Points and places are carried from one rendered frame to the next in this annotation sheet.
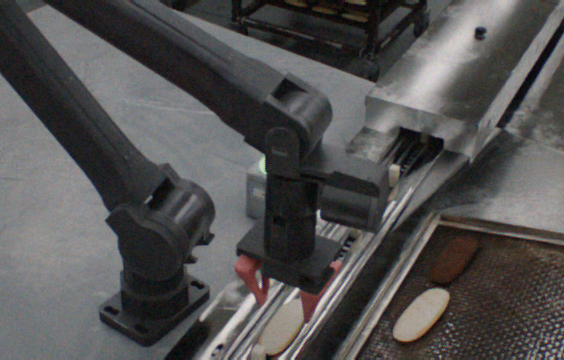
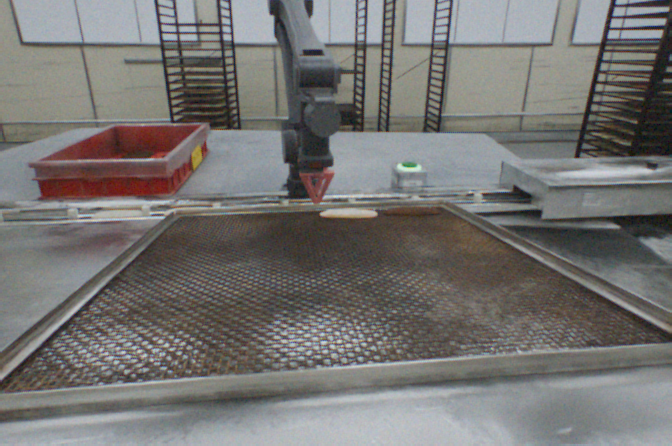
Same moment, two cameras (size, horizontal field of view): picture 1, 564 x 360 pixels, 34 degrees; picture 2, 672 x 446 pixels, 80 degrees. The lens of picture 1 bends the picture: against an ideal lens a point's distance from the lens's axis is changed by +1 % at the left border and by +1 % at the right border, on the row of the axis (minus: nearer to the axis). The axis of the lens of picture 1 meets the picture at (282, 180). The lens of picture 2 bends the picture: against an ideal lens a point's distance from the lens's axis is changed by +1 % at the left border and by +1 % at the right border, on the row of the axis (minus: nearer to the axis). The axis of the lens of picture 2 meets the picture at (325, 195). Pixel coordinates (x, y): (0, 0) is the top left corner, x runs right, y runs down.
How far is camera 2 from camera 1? 0.90 m
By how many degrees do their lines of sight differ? 53
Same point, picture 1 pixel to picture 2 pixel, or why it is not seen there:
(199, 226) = not seen: hidden behind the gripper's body
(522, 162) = (603, 242)
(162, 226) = (287, 133)
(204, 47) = (300, 32)
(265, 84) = (306, 47)
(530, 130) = (650, 238)
